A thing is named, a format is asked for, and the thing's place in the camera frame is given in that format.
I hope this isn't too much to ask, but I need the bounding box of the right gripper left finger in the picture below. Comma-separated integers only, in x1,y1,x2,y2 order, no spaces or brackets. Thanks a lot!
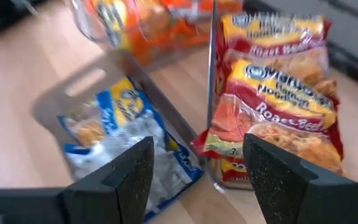
63,136,155,224

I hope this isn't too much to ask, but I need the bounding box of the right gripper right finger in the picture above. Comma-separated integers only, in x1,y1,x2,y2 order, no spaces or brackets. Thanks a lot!
243,133,354,224

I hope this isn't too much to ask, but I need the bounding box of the red beef ramen pack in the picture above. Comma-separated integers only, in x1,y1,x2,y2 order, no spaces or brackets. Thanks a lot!
211,58,344,175
221,11,334,94
191,124,254,190

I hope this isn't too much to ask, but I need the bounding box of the blue soy sauce ramen pack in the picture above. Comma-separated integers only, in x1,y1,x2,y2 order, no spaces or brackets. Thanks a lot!
62,110,204,223
56,76,167,150

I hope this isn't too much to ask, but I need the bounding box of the grey plastic bin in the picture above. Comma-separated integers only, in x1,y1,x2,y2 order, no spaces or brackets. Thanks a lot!
31,49,217,224

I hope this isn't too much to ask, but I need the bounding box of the wide clear plastic bin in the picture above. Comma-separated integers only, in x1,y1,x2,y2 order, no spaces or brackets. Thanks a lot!
205,0,358,192

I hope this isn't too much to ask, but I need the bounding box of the orange snack packet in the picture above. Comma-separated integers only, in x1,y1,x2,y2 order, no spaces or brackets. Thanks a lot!
70,0,245,68

